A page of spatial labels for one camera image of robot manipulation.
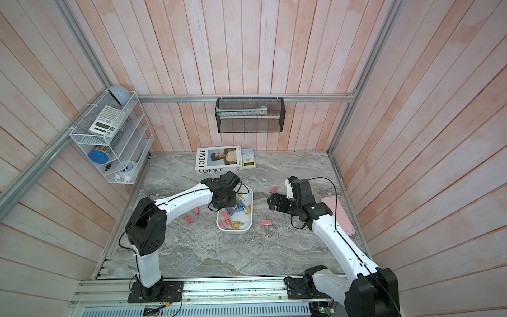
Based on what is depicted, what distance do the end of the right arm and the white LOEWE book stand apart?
441mm

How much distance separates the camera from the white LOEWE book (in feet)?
3.67

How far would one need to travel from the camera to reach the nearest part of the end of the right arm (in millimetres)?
568
